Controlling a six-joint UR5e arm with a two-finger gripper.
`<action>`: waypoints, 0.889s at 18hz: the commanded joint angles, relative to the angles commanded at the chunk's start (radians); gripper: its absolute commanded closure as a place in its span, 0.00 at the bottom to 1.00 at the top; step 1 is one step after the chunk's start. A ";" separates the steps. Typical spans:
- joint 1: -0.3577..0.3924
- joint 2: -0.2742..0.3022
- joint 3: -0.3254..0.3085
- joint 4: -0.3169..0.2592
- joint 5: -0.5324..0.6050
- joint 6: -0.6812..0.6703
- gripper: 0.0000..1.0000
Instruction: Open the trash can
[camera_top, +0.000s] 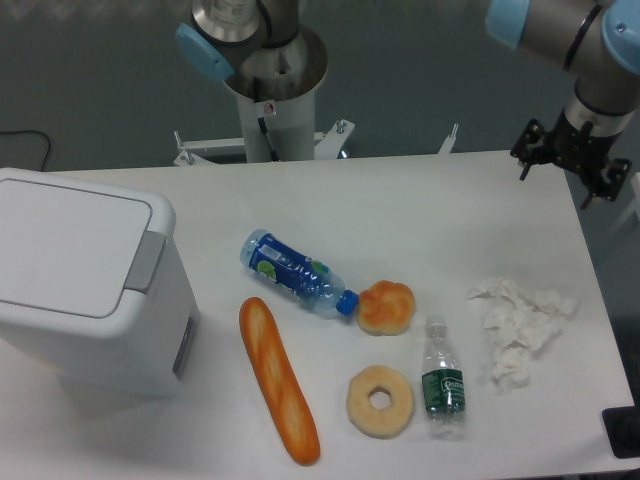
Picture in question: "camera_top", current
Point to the white push-top trash can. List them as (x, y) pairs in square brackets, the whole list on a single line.
[(92, 283)]

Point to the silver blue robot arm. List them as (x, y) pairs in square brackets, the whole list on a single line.
[(274, 65)]

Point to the blue label plastic bottle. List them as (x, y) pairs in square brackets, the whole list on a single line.
[(315, 286)]

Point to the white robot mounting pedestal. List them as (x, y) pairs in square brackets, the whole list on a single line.
[(272, 131)]

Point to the crumpled white tissue paper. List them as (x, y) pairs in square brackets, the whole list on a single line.
[(519, 324)]

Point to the pale ring doughnut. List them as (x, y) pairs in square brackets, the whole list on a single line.
[(380, 401)]

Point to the green label clear bottle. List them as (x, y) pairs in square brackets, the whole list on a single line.
[(442, 382)]

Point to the round orange bread bun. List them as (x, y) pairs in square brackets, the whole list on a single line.
[(385, 308)]

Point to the black device at table edge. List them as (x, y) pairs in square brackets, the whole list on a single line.
[(622, 428)]

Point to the long orange baguette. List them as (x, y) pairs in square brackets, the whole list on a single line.
[(278, 383)]

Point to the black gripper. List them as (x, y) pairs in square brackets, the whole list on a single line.
[(580, 143)]

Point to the white frame at right edge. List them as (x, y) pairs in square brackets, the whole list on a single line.
[(614, 231)]

